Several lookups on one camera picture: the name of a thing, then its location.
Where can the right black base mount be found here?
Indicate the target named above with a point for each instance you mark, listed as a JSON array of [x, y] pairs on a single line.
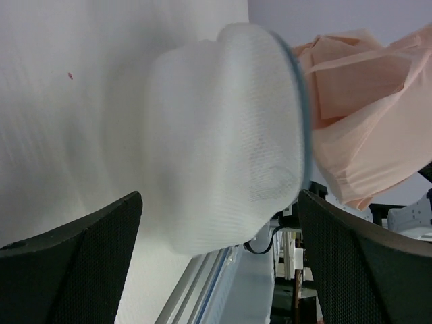
[[288, 218]]

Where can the white mesh laundry bag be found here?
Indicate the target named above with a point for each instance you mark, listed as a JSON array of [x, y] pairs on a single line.
[[226, 138]]

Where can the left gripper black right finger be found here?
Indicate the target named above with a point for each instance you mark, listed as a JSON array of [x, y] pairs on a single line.
[[363, 272]]

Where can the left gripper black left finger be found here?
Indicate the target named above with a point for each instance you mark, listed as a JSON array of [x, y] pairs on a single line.
[[74, 273]]

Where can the peach beige bra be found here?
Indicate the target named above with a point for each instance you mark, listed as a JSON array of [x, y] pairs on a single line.
[[371, 108]]

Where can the aluminium front rail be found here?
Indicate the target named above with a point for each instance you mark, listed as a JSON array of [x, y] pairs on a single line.
[[201, 293]]

